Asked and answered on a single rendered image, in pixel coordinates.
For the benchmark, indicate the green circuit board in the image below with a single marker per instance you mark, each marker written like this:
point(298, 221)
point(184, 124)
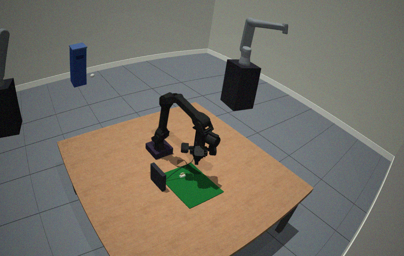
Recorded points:
point(191, 186)

